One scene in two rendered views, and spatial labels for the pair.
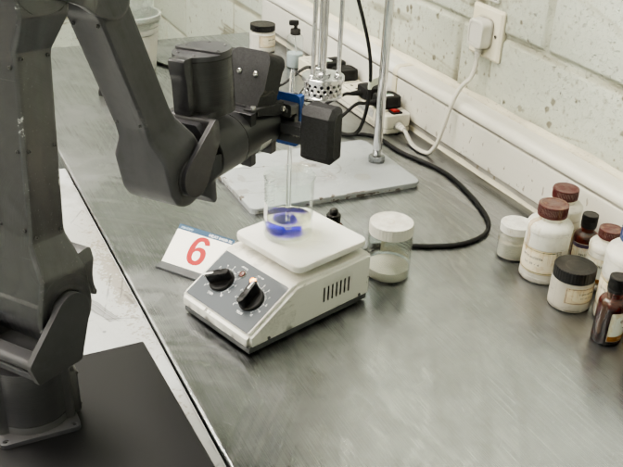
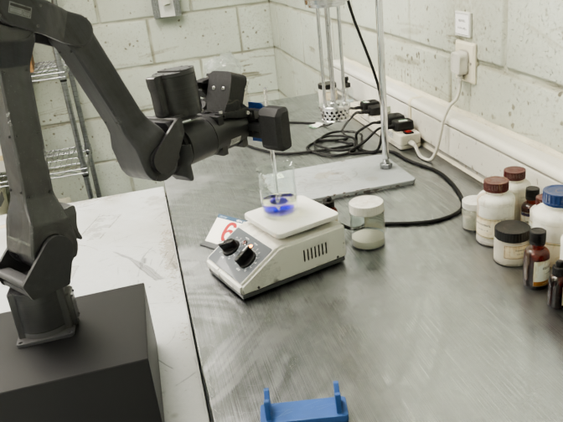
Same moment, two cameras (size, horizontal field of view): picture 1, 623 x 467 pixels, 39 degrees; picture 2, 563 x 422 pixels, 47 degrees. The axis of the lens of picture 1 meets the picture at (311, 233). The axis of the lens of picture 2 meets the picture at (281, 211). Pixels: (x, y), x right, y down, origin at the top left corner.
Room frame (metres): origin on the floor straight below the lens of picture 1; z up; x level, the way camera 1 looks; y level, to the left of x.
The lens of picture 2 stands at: (0.01, -0.24, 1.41)
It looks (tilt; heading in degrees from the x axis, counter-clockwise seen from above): 23 degrees down; 16
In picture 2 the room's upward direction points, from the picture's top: 7 degrees counter-clockwise
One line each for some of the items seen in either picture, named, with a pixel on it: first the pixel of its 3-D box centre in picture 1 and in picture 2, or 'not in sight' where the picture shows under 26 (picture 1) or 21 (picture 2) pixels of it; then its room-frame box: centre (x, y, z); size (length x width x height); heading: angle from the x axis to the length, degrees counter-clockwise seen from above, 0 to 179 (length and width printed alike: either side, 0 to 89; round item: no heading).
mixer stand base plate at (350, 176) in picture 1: (312, 172); (335, 178); (1.34, 0.00, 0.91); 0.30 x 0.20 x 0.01; 117
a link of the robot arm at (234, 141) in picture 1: (206, 151); (185, 145); (0.80, 0.11, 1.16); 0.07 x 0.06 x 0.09; 153
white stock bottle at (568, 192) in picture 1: (560, 219); (513, 196); (1.12, -0.35, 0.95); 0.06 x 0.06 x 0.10
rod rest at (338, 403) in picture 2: not in sight; (302, 403); (0.58, -0.08, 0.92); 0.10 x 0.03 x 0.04; 105
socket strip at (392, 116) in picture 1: (349, 90); (380, 121); (1.73, -0.06, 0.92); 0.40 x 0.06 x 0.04; 27
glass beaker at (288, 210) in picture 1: (289, 205); (279, 191); (0.97, 0.03, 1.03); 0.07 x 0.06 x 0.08; 150
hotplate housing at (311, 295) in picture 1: (284, 274); (280, 244); (0.94, 0.03, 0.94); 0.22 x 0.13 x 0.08; 134
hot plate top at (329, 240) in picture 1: (300, 238); (291, 215); (0.96, 0.01, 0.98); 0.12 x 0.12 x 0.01; 44
